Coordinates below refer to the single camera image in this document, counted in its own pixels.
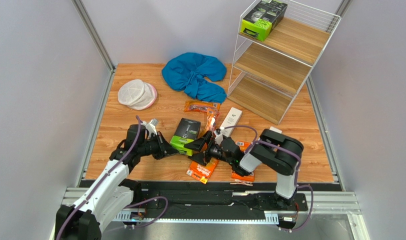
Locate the white tall box near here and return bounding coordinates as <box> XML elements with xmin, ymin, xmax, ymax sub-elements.
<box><xmin>219</xmin><ymin>107</ymin><xmax>242</xmax><ymax>137</ymax></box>

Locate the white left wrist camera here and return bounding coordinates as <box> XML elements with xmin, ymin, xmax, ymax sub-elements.
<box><xmin>145</xmin><ymin>118</ymin><xmax>158</xmax><ymax>138</ymax></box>

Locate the orange Gillette Fusion5 box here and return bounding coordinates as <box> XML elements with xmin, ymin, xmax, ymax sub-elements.
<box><xmin>186</xmin><ymin>158</ymin><xmax>219</xmax><ymax>184</ymax></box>

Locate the orange razor box back side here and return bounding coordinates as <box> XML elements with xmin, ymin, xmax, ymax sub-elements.
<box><xmin>230</xmin><ymin>140</ymin><xmax>256</xmax><ymax>183</ymax></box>

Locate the white tall box far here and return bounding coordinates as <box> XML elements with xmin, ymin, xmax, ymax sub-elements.
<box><xmin>269</xmin><ymin>126</ymin><xmax>282</xmax><ymax>134</ymax></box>

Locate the black green Gillette Labs box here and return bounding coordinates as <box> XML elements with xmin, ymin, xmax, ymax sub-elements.
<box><xmin>170</xmin><ymin>118</ymin><xmax>201</xmax><ymax>156</ymax></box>

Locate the black green box on shelf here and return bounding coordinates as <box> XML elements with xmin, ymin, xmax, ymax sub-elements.
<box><xmin>240</xmin><ymin>0</ymin><xmax>288</xmax><ymax>42</ymax></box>

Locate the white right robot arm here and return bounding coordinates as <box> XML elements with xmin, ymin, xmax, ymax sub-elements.
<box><xmin>185</xmin><ymin>128</ymin><xmax>304</xmax><ymax>201</ymax></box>

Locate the blue cloth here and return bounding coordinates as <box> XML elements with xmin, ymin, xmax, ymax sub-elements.
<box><xmin>161</xmin><ymin>52</ymin><xmax>227</xmax><ymax>104</ymax></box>

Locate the orange razor bag vertical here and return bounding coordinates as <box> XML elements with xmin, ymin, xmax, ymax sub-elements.
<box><xmin>204</xmin><ymin>110</ymin><xmax>220</xmax><ymax>133</ymax></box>

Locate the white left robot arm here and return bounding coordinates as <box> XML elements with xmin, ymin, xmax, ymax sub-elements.
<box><xmin>55</xmin><ymin>118</ymin><xmax>179</xmax><ymax>240</ymax></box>

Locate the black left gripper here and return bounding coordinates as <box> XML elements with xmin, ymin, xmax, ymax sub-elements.
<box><xmin>138</xmin><ymin>131</ymin><xmax>179</xmax><ymax>160</ymax></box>

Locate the orange razor bag horizontal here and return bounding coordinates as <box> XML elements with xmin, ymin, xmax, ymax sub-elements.
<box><xmin>184</xmin><ymin>100</ymin><xmax>221</xmax><ymax>112</ymax></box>

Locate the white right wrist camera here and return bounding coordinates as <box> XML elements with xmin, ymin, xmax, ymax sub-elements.
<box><xmin>213</xmin><ymin>128</ymin><xmax>223</xmax><ymax>138</ymax></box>

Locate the white wire wooden shelf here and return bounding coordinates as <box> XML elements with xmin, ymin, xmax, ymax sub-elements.
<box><xmin>227</xmin><ymin>0</ymin><xmax>341</xmax><ymax>124</ymax></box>

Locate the white tall box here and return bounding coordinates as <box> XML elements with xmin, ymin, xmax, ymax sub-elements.
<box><xmin>219</xmin><ymin>107</ymin><xmax>242</xmax><ymax>137</ymax></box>
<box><xmin>269</xmin><ymin>126</ymin><xmax>282</xmax><ymax>134</ymax></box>

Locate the black mounting rail base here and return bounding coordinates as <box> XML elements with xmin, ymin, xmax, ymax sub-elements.
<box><xmin>61</xmin><ymin>179</ymin><xmax>363</xmax><ymax>231</ymax></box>

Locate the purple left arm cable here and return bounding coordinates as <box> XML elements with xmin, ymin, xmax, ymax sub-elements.
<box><xmin>55</xmin><ymin>115</ymin><xmax>169</xmax><ymax>240</ymax></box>

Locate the white mesh laundry bag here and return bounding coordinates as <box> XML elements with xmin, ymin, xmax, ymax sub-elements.
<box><xmin>117</xmin><ymin>79</ymin><xmax>157</xmax><ymax>111</ymax></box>

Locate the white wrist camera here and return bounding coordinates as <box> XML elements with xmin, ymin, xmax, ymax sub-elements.
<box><xmin>145</xmin><ymin>118</ymin><xmax>158</xmax><ymax>138</ymax></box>
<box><xmin>213</xmin><ymin>128</ymin><xmax>223</xmax><ymax>138</ymax></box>

